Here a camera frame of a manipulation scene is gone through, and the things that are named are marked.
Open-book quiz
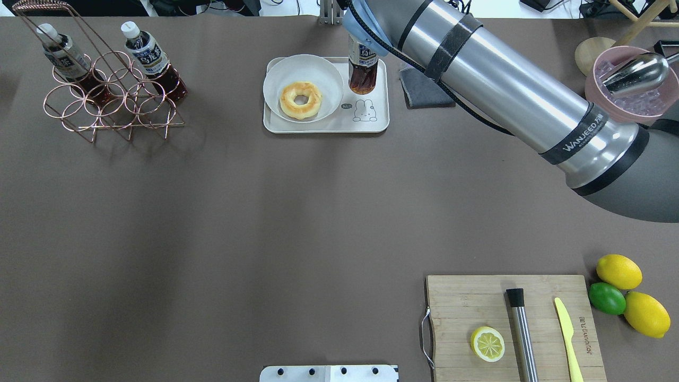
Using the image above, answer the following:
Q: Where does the yellow lemon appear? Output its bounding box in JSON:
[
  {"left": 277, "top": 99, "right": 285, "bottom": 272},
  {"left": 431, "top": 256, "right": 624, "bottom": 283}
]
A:
[
  {"left": 596, "top": 254, "right": 643, "bottom": 290},
  {"left": 623, "top": 292, "right": 671, "bottom": 338}
]

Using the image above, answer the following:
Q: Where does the wooden mug tree stand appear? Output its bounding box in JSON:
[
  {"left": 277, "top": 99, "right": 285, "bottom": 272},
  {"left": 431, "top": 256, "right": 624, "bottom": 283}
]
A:
[{"left": 574, "top": 1, "right": 678, "bottom": 76}]

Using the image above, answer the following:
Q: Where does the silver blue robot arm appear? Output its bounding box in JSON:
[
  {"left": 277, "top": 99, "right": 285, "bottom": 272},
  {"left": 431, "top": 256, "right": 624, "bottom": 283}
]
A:
[{"left": 339, "top": 1, "right": 678, "bottom": 223}]

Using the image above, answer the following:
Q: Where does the tea bottle front left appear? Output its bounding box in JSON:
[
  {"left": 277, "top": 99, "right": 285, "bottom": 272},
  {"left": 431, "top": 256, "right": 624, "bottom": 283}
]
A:
[{"left": 120, "top": 20, "right": 188, "bottom": 102}]

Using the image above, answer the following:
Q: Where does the grey folded cloth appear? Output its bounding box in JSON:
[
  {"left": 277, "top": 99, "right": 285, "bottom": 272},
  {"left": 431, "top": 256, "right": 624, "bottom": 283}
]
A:
[{"left": 399, "top": 66, "right": 455, "bottom": 109}]

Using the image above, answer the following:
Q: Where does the steel ice scoop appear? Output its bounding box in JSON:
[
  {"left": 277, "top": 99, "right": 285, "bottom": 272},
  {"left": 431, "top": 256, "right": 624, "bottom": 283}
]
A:
[{"left": 602, "top": 52, "right": 670, "bottom": 98}]

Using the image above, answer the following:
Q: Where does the tea bottle front right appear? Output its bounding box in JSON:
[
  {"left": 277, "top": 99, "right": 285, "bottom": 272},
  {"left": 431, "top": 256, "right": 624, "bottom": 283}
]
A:
[{"left": 36, "top": 23, "right": 112, "bottom": 106}]

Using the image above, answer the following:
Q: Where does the tea bottle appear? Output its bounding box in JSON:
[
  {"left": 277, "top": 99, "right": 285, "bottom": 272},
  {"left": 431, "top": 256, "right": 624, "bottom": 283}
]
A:
[
  {"left": 36, "top": 23, "right": 112, "bottom": 106},
  {"left": 120, "top": 20, "right": 188, "bottom": 102}
]

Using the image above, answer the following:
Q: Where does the wooden cutting board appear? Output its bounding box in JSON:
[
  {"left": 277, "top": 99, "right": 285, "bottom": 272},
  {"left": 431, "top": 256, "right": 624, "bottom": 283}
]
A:
[{"left": 426, "top": 275, "right": 607, "bottom": 381}]

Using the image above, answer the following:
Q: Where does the pink bowl with ice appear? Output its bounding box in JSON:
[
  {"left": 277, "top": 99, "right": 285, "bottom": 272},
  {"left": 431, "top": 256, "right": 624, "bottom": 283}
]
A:
[{"left": 585, "top": 46, "right": 678, "bottom": 125}]

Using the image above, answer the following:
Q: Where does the tea bottle taken from rack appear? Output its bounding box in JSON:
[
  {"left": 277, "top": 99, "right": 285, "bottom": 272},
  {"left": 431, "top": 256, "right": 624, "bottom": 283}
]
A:
[{"left": 347, "top": 34, "right": 378, "bottom": 95}]

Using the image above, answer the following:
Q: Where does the green lime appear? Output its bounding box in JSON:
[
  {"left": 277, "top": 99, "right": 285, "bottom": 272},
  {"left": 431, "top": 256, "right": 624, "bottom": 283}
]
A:
[{"left": 588, "top": 282, "right": 626, "bottom": 315}]

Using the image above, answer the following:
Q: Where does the aluminium frame post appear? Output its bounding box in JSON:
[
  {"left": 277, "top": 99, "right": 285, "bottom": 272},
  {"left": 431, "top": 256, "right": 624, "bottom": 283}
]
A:
[{"left": 317, "top": 0, "right": 346, "bottom": 25}]

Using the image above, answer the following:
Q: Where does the copper wire bottle rack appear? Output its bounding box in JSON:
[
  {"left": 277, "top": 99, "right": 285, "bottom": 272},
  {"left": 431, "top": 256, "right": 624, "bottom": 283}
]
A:
[{"left": 11, "top": 1, "right": 185, "bottom": 143}]

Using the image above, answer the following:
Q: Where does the white round plate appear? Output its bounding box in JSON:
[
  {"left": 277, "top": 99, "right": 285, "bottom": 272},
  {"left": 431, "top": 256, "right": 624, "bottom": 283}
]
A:
[{"left": 263, "top": 54, "right": 345, "bottom": 123}]

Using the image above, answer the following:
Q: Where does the steel muddler black tip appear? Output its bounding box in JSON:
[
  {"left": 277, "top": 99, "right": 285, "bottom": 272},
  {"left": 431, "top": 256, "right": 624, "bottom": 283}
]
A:
[{"left": 506, "top": 288, "right": 539, "bottom": 381}]

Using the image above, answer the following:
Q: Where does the yellow plastic knife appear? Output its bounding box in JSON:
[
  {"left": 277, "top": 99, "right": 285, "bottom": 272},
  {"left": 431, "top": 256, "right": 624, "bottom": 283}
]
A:
[{"left": 554, "top": 297, "right": 584, "bottom": 382}]

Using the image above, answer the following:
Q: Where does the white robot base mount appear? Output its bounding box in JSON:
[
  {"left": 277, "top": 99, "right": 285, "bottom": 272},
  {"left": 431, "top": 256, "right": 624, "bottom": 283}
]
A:
[{"left": 259, "top": 363, "right": 400, "bottom": 381}]

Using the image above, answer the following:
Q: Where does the half lemon slice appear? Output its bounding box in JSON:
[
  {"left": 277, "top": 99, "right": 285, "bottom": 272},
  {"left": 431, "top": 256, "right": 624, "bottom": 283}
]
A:
[{"left": 470, "top": 326, "right": 505, "bottom": 362}]

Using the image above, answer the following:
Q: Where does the cream serving tray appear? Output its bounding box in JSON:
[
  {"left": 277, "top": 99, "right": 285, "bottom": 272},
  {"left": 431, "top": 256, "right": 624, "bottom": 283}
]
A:
[{"left": 263, "top": 57, "right": 390, "bottom": 134}]

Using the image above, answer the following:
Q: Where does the upper yellow lemon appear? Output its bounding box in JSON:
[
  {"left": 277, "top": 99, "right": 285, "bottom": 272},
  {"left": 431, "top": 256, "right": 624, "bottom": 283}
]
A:
[{"left": 596, "top": 254, "right": 643, "bottom": 290}]

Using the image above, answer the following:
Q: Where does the glazed donut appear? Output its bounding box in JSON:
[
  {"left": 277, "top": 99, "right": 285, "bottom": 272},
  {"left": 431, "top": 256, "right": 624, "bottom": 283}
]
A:
[{"left": 279, "top": 81, "right": 324, "bottom": 120}]

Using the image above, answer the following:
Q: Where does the lower yellow lemon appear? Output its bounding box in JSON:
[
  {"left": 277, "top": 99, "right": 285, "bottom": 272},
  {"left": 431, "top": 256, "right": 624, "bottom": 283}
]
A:
[{"left": 623, "top": 292, "right": 671, "bottom": 338}]

